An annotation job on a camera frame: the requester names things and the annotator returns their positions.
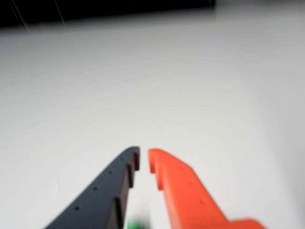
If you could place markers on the black fabric bag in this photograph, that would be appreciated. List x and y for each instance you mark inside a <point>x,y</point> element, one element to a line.
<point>95,8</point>

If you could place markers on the navy gripper finger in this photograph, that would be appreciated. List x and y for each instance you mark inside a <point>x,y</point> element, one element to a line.
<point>102,195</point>

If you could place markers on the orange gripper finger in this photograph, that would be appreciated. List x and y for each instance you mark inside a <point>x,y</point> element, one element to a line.
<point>188,193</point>

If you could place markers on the green capped black marker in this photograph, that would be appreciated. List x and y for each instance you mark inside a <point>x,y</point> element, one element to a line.
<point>137,224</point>

